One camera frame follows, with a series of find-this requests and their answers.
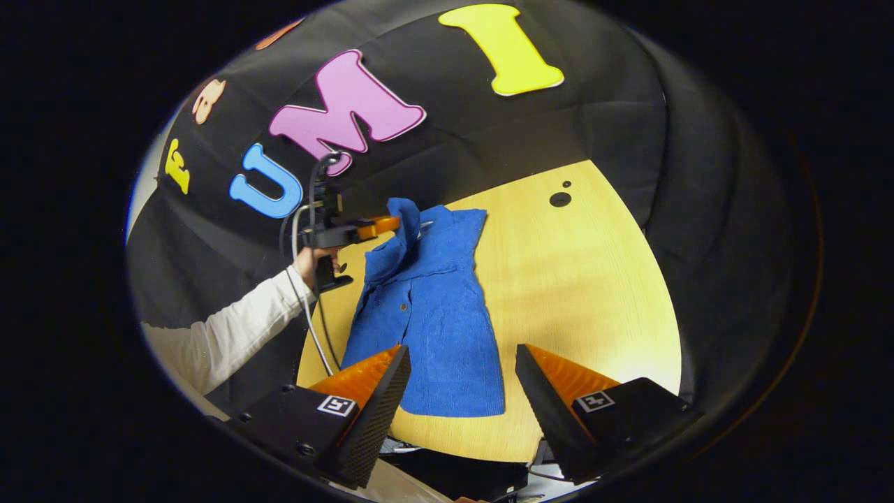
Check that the black backdrop cloth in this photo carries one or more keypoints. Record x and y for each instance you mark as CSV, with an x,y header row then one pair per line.
x,y
594,126

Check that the blue button-up shirt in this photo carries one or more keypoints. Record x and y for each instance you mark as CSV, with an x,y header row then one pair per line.
x,y
433,328

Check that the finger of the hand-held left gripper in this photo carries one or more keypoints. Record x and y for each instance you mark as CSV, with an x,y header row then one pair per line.
x,y
380,226

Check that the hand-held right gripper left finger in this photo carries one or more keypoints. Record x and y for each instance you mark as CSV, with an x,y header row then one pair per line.
x,y
380,416

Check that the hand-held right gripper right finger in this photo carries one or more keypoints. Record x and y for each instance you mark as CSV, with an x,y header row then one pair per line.
x,y
548,412

